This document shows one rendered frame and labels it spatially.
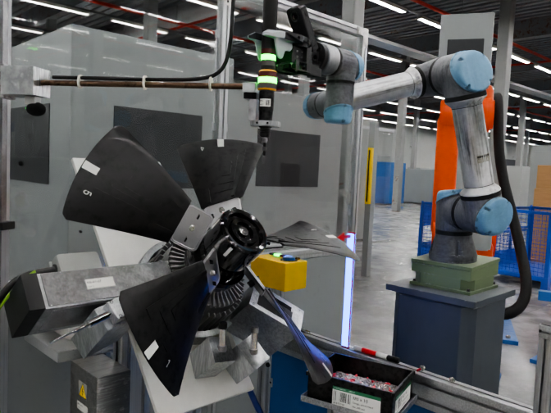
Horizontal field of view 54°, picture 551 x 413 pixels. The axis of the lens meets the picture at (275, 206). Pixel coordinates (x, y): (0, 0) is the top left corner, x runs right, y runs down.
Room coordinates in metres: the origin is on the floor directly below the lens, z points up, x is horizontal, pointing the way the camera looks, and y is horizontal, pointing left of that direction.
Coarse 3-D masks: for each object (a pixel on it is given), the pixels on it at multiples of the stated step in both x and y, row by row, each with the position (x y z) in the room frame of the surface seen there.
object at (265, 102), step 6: (258, 90) 1.26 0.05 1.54; (264, 90) 1.25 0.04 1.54; (270, 90) 1.25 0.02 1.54; (264, 96) 1.24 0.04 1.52; (270, 96) 1.25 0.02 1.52; (264, 102) 1.24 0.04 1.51; (270, 102) 1.25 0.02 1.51; (258, 108) 1.26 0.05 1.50; (264, 108) 1.24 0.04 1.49; (270, 108) 1.25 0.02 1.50; (264, 114) 1.25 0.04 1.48; (270, 114) 1.25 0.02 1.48; (264, 126) 1.25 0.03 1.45; (264, 132) 1.25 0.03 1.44; (270, 132) 1.26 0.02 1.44
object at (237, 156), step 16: (192, 144) 1.42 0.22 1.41; (208, 144) 1.42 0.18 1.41; (224, 144) 1.42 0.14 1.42; (240, 144) 1.43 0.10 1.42; (256, 144) 1.44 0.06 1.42; (192, 160) 1.38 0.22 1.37; (208, 160) 1.38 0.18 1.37; (224, 160) 1.37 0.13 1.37; (240, 160) 1.37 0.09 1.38; (256, 160) 1.38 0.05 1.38; (192, 176) 1.35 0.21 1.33; (208, 176) 1.34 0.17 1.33; (224, 176) 1.33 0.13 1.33; (240, 176) 1.32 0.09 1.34; (208, 192) 1.30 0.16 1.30; (224, 192) 1.29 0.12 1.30; (240, 192) 1.28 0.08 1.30
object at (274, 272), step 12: (252, 264) 1.74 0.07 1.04; (264, 264) 1.70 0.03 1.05; (276, 264) 1.66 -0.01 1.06; (288, 264) 1.64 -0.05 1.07; (300, 264) 1.68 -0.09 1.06; (264, 276) 1.70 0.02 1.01; (276, 276) 1.66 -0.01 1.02; (288, 276) 1.64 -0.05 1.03; (300, 276) 1.68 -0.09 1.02; (276, 288) 1.66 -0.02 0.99; (288, 288) 1.64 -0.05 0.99; (300, 288) 1.69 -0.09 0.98
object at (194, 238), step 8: (192, 208) 1.16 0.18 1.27; (184, 216) 1.16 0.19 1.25; (192, 216) 1.16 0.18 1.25; (200, 216) 1.17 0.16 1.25; (208, 216) 1.17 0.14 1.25; (184, 224) 1.16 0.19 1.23; (192, 224) 1.16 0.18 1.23; (200, 224) 1.17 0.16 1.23; (208, 224) 1.17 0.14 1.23; (176, 232) 1.16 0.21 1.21; (184, 232) 1.16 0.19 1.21; (192, 232) 1.17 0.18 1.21; (200, 232) 1.17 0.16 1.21; (176, 240) 1.16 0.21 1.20; (192, 240) 1.17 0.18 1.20; (200, 240) 1.17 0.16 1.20; (192, 248) 1.17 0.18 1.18
